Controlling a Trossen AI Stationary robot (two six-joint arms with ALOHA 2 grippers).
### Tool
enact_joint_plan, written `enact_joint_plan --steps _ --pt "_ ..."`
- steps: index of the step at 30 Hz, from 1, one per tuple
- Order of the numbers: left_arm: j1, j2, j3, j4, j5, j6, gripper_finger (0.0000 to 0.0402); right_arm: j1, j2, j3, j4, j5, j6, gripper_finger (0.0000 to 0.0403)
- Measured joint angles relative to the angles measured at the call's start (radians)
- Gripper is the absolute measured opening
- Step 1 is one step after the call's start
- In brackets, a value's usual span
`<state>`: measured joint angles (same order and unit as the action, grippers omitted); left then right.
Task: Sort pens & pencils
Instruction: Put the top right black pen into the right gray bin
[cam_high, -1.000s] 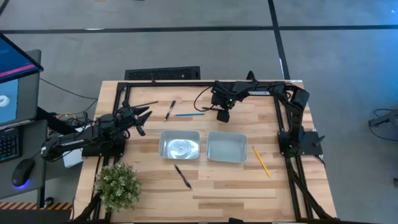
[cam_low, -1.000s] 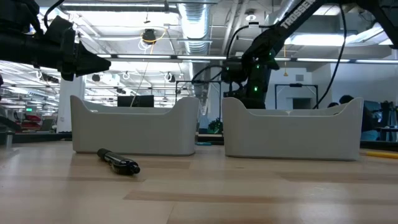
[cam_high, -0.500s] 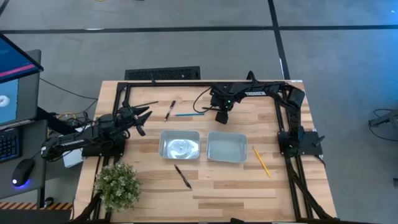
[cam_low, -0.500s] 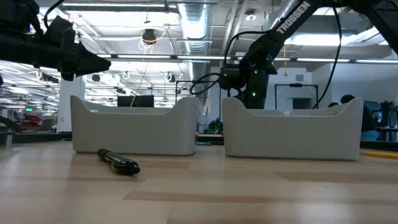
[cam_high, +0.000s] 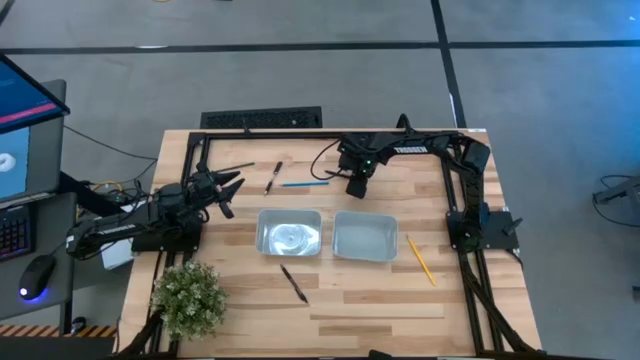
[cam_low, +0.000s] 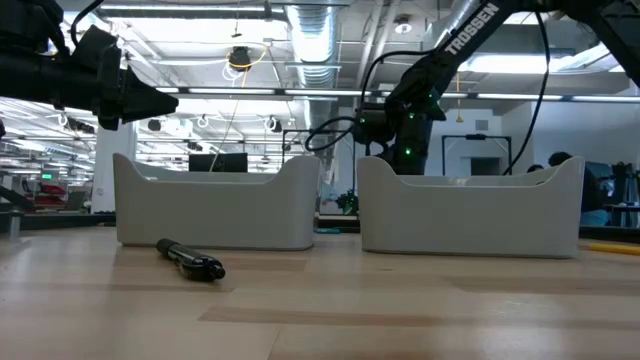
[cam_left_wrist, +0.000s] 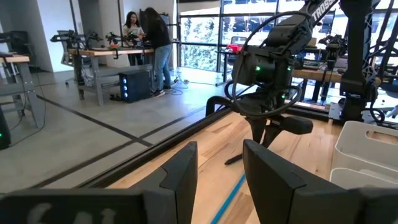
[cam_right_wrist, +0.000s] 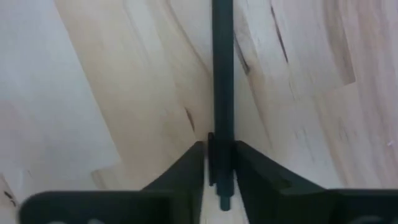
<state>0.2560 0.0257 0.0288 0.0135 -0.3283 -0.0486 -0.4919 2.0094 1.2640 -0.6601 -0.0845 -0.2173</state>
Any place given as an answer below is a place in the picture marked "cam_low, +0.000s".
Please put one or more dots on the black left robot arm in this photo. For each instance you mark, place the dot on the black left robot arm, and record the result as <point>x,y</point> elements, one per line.
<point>30,80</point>

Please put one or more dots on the black monitor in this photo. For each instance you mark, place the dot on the black monitor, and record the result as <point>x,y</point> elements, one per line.
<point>225,162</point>

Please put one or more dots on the white pillar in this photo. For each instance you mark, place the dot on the white pillar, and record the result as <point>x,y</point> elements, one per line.
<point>107,175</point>

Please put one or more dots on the thick black pen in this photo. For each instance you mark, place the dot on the thick black pen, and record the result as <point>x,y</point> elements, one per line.
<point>195,262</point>

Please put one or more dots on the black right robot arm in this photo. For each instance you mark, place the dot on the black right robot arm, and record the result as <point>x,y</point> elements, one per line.
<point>465,37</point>

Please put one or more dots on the yellow pencil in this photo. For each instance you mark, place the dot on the yellow pencil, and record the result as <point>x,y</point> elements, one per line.
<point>615,248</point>

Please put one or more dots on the grey metal post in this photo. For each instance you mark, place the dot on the grey metal post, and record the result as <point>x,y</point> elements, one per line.
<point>15,225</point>

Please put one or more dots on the red chairs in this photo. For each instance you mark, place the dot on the red chairs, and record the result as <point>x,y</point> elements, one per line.
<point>50,192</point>

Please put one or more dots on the long ceiling light strip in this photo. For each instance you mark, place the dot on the long ceiling light strip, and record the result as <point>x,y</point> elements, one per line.
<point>325,93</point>

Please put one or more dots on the green plant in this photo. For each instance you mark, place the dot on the green plant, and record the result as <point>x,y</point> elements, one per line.
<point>346,202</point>

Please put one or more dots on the silver ceiling duct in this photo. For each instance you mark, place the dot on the silver ceiling duct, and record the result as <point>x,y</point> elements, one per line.
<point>325,107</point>

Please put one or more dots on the desk with equipment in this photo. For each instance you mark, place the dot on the desk with equipment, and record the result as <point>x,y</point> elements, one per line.
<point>625,195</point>

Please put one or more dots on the grey plastic bin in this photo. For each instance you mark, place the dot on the grey plastic bin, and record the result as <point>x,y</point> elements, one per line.
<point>215,215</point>
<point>470,220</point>

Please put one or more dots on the black metal frame stand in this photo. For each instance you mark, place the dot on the black metal frame stand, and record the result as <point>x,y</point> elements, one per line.
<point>475,137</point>

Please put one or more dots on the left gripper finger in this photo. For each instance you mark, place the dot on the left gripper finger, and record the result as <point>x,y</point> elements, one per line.
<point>145,97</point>

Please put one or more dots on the teal pen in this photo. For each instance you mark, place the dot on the teal pen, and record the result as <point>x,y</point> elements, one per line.
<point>327,231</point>

